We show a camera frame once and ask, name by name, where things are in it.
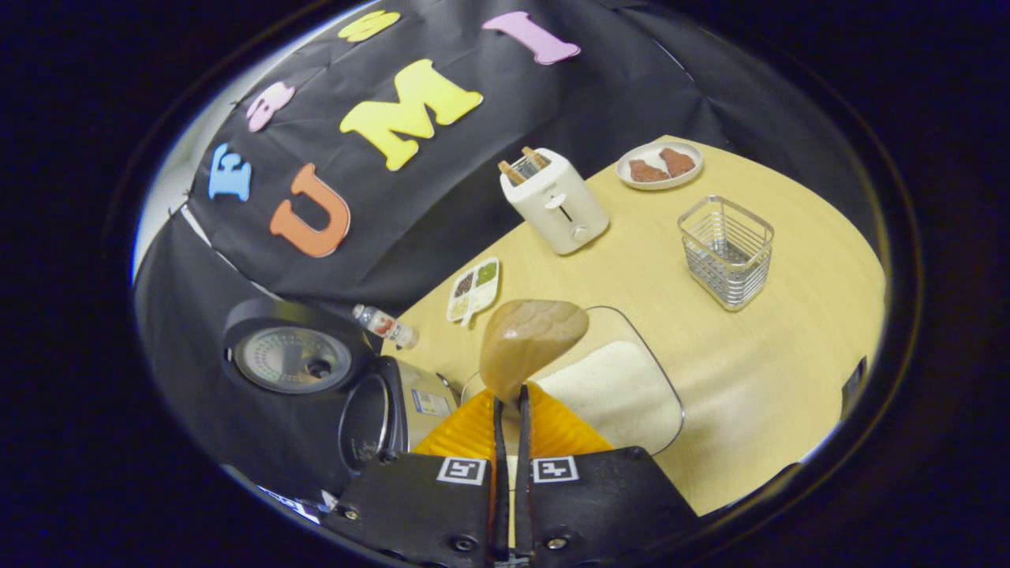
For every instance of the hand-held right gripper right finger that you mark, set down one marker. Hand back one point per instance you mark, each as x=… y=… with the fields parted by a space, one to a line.
x=522 y=489

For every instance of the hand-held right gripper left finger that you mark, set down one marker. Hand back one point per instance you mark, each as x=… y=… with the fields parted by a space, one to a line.
x=500 y=489

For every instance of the white rice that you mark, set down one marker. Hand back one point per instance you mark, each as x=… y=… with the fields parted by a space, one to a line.
x=615 y=394

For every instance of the dark grey rice cooker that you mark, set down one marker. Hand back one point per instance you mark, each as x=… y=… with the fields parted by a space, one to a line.
x=379 y=410

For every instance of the wooden spoon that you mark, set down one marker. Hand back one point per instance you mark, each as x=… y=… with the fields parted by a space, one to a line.
x=529 y=339

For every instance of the clear plastic rice box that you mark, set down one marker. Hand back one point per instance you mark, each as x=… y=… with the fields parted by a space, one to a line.
x=631 y=331

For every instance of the small clear seasoning bottle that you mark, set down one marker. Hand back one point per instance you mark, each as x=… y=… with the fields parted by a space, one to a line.
x=387 y=326

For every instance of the white divided condiment dish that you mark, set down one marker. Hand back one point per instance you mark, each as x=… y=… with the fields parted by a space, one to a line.
x=473 y=288

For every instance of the white toaster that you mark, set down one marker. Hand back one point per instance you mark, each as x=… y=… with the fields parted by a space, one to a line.
x=556 y=209

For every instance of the toast bread slice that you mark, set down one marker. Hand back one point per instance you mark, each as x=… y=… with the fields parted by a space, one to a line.
x=534 y=158
x=510 y=173

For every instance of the white round plate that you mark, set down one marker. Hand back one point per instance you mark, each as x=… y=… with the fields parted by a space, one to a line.
x=631 y=183

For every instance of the brown meat piece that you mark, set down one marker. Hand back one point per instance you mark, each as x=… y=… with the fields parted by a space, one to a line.
x=678 y=162
x=649 y=171

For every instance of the small black box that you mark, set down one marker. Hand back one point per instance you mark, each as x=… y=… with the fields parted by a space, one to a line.
x=854 y=386

